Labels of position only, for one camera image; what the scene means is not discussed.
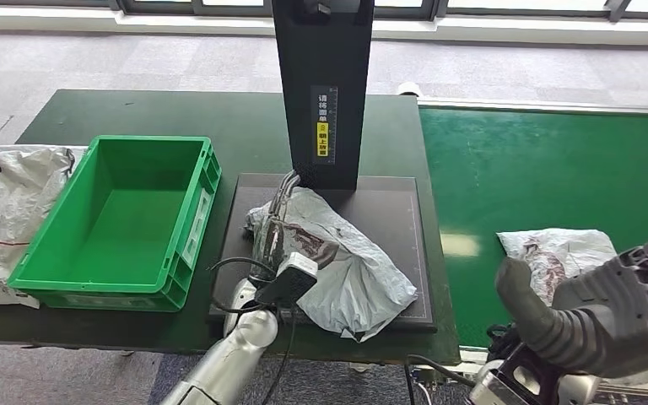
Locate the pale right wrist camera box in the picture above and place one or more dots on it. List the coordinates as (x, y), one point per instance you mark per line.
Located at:
(497, 391)

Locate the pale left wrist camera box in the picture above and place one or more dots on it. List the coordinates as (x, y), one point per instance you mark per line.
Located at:
(296, 268)

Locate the window with dark frame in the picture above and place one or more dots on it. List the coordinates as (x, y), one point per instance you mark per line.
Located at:
(151, 7)

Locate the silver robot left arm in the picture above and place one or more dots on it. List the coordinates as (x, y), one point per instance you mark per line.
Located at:
(234, 358)

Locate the large crumpled white sack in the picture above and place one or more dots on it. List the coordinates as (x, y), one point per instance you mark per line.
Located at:
(5, 207)

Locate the yellow and black label sticker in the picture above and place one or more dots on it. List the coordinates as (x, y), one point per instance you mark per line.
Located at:
(323, 140)

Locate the black inbound scanner machine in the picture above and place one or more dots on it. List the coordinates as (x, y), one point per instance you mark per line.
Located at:
(324, 56)

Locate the dark green table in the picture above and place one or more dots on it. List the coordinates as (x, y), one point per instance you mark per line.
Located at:
(134, 112)

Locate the white window sill ledge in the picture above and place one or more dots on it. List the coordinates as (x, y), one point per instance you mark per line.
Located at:
(78, 21)

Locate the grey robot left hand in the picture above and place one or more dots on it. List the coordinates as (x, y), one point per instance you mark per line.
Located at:
(268, 251)

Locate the white conveyor end roller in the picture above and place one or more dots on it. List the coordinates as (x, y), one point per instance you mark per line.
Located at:
(409, 89)

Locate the aluminium conveyor frame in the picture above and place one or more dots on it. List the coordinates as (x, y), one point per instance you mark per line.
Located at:
(525, 104)

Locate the green conveyor belt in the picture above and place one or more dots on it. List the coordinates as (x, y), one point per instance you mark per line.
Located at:
(525, 156)

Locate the grey poly mailer parcel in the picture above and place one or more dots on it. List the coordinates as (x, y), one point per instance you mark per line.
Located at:
(357, 268)
(575, 246)

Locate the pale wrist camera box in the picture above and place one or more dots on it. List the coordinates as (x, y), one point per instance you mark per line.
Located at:
(497, 391)
(296, 268)

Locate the green plastic crate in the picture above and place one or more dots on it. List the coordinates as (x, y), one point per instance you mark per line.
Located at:
(117, 223)

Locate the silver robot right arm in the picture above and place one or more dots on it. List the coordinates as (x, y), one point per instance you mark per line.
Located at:
(578, 391)

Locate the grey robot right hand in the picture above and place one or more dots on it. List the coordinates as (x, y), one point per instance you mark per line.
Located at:
(609, 318)

